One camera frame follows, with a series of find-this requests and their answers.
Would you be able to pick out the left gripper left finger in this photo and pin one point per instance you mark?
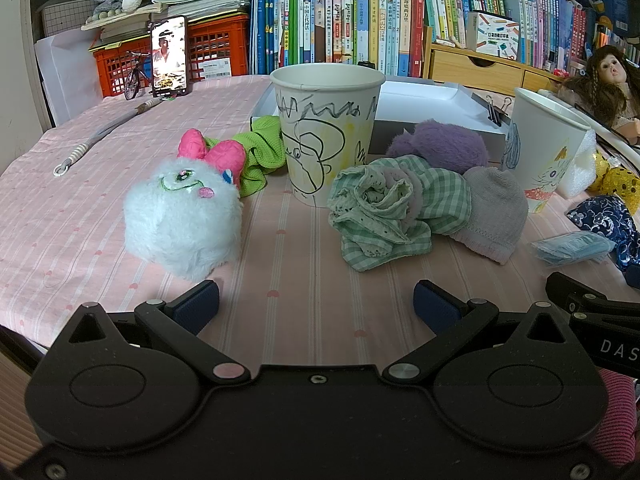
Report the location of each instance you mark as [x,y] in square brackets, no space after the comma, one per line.
[173,328]

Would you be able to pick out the black binder clip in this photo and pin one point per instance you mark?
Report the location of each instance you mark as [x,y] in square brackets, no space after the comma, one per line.
[498,113]

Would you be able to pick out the green scrunchie with pink bow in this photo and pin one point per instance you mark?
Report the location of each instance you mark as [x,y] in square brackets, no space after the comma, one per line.
[250,155]

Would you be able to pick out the white fluffy plush toy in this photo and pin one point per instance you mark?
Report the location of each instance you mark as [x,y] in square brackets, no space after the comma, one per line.
[186,217]

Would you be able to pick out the red plastic crate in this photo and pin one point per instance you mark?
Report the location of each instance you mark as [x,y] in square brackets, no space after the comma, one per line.
[215,48]

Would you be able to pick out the blue tissue packet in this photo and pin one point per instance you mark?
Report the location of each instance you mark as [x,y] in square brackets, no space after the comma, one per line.
[571,248]

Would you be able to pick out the white pvc pipe frame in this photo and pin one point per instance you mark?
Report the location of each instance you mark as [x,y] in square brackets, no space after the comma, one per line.
[621,148]

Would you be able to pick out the brown haired doll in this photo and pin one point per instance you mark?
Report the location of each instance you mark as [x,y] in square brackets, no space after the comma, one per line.
[607,90]

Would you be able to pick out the miniature bicycle model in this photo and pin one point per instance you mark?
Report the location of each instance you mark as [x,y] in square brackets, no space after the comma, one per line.
[136,75]

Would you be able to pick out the smartphone with lit screen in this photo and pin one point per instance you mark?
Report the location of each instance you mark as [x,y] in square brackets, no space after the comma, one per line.
[168,56]

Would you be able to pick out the row of upright books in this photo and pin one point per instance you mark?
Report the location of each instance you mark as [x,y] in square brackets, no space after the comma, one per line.
[384,34]

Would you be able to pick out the white foam wrap block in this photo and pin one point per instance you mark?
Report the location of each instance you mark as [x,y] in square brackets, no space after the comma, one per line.
[581,171]

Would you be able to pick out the purple fuzzy sock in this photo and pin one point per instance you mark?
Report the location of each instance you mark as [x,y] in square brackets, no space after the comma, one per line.
[445,146]

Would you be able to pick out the pink striped tablecloth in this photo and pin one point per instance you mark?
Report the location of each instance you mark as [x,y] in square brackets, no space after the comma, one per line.
[289,299]

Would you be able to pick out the gold sequin bow pouch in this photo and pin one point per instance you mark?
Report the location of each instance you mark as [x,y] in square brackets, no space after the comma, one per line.
[615,180]

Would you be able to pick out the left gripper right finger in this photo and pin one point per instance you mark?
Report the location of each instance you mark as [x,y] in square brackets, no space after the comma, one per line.
[458,327]

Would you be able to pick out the cat drawing paper cup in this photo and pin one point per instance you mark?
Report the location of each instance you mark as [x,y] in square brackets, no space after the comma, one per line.
[542,140]

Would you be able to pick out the pale pink knit sock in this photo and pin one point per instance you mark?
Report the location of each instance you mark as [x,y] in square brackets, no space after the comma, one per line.
[498,215]

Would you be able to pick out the grey shallow tray box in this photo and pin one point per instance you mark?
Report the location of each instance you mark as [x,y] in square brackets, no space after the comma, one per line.
[405,102]

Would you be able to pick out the wooden drawer organizer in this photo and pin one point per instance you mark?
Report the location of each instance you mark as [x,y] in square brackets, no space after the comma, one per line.
[443,63]

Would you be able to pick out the blue floral fabric pouch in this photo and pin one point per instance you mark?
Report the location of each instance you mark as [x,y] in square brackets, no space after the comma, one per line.
[608,216]

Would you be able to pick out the white patterned box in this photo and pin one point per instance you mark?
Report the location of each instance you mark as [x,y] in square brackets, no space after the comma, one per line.
[493,35]

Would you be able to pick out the right row of books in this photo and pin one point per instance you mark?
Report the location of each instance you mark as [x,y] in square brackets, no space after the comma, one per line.
[558,34]

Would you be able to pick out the scribbled paper cup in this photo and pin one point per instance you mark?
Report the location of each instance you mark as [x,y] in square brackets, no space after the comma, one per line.
[327,113]

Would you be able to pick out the green checkered cloth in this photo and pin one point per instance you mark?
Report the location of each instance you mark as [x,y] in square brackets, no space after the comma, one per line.
[391,208]

